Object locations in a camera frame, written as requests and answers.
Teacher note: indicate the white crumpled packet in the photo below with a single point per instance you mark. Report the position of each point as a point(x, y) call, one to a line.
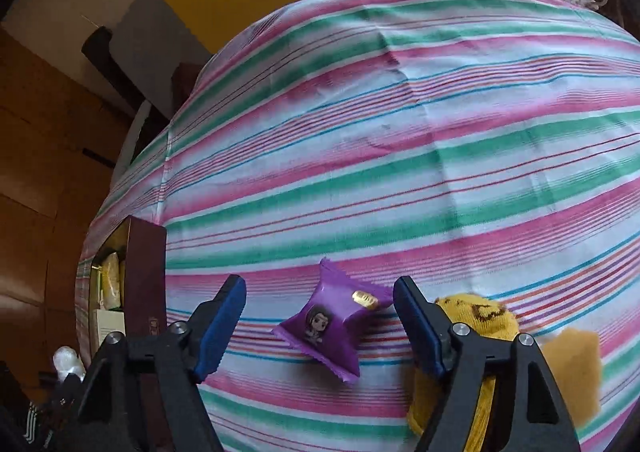
point(67, 361)

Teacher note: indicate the purple snack packet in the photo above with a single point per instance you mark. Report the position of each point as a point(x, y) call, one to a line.
point(330, 317)

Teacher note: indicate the dark red cushion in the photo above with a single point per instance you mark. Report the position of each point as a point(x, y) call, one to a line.
point(187, 82)

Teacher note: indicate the black white-striped pants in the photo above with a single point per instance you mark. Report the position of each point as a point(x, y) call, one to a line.
point(30, 424)

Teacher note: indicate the black upright panel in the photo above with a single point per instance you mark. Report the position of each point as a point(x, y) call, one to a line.
point(100, 52)

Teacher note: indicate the yellow foam sponge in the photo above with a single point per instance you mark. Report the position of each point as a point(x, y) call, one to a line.
point(110, 282)
point(570, 372)

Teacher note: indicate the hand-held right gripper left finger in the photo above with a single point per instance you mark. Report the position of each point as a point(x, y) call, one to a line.
point(222, 327)

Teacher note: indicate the maroon box with gold interior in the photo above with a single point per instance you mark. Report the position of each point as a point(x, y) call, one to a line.
point(145, 272)

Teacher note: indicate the striped tablecloth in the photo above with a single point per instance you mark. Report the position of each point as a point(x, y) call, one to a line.
point(400, 157)

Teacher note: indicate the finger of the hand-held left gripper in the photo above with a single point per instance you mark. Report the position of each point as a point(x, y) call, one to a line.
point(62, 394)

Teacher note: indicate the yellow sock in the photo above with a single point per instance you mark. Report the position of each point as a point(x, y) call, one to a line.
point(480, 317)

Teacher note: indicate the wooden wardrobe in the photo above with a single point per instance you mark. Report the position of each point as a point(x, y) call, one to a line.
point(40, 182)

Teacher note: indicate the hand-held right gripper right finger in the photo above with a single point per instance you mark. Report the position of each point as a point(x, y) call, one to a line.
point(417, 327)

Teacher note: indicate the white cardboard box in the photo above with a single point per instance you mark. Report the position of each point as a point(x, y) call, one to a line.
point(107, 329)

